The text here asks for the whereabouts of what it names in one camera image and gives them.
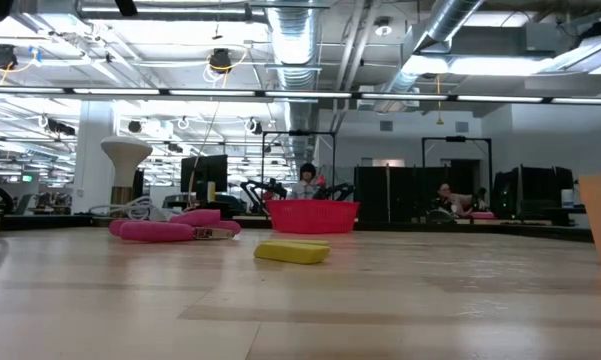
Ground black computer monitor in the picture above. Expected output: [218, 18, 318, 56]
[180, 154, 230, 205]

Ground bright ceiling light panel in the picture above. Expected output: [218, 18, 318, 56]
[400, 53, 554, 78]

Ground red plastic mesh basket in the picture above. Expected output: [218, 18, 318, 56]
[265, 198, 361, 235]

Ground white coiled lamp cable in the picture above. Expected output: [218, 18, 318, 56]
[87, 195, 187, 223]

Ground grey ceiling pipe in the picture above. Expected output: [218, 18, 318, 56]
[74, 0, 269, 24]

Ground black ceiling device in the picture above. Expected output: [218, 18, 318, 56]
[0, 43, 19, 71]
[208, 47, 234, 76]

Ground black gantry frame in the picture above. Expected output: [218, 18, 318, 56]
[260, 130, 338, 201]
[421, 135, 494, 201]

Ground white building column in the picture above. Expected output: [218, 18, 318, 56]
[71, 99, 117, 215]

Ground yellow rectangular eraser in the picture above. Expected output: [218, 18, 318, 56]
[261, 238, 331, 248]
[253, 241, 332, 266]

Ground silver ventilation duct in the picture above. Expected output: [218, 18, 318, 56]
[265, 0, 327, 166]
[379, 0, 486, 96]

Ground yellow hanging cord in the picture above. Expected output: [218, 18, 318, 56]
[433, 73, 445, 127]

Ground black partition panel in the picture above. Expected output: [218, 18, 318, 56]
[492, 164, 576, 225]
[353, 164, 492, 224]

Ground red handled pliers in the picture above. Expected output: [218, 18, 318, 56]
[108, 218, 237, 244]
[168, 208, 243, 236]

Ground white mushroom lamp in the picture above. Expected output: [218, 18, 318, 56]
[100, 135, 154, 207]

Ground long ceiling light strip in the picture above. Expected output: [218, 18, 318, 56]
[0, 85, 601, 106]

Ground black aluminium table frame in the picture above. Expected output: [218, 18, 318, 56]
[0, 212, 595, 244]

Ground person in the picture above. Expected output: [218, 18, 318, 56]
[289, 162, 326, 201]
[432, 182, 486, 219]

